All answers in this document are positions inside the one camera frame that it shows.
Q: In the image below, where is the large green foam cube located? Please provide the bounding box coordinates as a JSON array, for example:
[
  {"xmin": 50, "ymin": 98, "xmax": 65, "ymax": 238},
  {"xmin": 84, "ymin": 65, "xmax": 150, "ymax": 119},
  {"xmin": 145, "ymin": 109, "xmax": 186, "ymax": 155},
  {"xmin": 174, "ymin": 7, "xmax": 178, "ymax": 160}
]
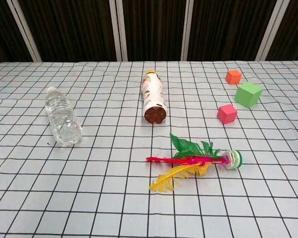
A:
[{"xmin": 234, "ymin": 83, "xmax": 263, "ymax": 108}]

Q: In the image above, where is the colourful feather shuttlecock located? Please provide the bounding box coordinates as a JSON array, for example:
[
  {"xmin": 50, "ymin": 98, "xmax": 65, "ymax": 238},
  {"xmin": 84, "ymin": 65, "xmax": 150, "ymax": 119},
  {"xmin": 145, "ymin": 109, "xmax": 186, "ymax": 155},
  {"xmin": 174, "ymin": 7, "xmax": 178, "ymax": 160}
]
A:
[{"xmin": 146, "ymin": 133, "xmax": 244, "ymax": 193}]

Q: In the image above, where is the clear plastic water bottle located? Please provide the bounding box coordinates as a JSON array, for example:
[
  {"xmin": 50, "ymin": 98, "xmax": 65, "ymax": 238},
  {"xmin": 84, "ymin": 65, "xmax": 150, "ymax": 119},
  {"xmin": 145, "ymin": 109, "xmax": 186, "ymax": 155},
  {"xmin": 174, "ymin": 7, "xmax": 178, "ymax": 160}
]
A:
[{"xmin": 45, "ymin": 86, "xmax": 83, "ymax": 147}]

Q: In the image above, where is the white partition frame post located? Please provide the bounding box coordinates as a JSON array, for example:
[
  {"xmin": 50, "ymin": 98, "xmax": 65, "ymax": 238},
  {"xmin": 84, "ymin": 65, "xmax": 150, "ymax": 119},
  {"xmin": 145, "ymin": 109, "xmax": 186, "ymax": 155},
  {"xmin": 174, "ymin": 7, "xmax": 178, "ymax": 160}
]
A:
[
  {"xmin": 108, "ymin": 0, "xmax": 129, "ymax": 62},
  {"xmin": 256, "ymin": 0, "xmax": 282, "ymax": 61},
  {"xmin": 180, "ymin": 0, "xmax": 197, "ymax": 61},
  {"xmin": 6, "ymin": 0, "xmax": 42, "ymax": 62}
]

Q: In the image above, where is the small orange foam cube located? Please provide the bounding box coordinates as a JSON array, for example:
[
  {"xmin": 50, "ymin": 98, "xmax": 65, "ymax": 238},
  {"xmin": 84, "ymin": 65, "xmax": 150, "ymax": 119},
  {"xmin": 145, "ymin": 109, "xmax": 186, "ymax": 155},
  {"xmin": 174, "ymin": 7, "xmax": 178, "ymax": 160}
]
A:
[{"xmin": 225, "ymin": 69, "xmax": 242, "ymax": 85}]

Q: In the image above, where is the white black-grid tablecloth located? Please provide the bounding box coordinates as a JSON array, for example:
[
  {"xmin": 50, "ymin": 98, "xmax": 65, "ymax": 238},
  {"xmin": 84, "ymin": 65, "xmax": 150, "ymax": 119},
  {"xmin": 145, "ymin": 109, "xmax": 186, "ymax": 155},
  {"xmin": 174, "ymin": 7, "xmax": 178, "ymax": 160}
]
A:
[{"xmin": 0, "ymin": 60, "xmax": 298, "ymax": 238}]

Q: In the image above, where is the small pink foam cube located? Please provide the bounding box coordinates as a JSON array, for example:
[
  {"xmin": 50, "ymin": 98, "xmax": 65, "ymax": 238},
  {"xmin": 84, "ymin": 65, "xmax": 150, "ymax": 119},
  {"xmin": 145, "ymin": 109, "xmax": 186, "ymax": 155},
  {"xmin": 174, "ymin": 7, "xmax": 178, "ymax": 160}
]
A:
[{"xmin": 217, "ymin": 104, "xmax": 238, "ymax": 124}]

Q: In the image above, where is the white labelled drink bottle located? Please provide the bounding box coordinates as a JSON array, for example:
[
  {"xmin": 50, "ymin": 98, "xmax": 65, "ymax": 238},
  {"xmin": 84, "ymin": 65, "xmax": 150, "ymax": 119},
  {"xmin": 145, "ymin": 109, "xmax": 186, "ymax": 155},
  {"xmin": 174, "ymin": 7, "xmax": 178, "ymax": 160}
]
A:
[{"xmin": 140, "ymin": 69, "xmax": 167, "ymax": 125}]

